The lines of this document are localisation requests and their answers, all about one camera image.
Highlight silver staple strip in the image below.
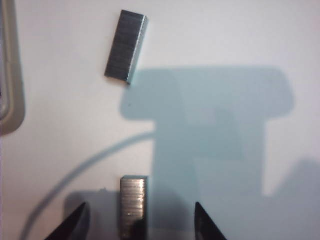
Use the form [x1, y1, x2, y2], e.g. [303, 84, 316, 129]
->
[103, 9, 150, 86]
[119, 175, 149, 240]

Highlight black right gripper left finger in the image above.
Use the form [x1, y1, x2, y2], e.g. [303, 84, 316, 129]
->
[43, 201, 91, 240]

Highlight beige long-reach stapler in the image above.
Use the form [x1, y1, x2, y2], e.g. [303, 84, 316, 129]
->
[0, 0, 27, 137]

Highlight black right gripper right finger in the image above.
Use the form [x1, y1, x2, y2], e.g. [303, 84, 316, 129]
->
[194, 201, 229, 240]

